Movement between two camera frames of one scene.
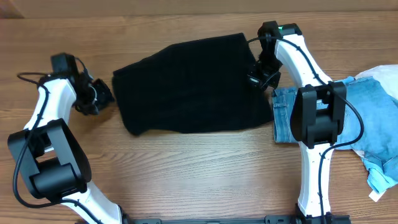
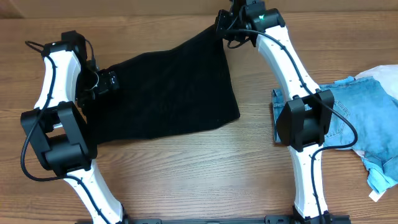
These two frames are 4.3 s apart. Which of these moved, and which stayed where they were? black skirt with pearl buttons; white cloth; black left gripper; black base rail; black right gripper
Moved: black skirt with pearl buttons; black right gripper; black left gripper
Stayed: black base rail; white cloth
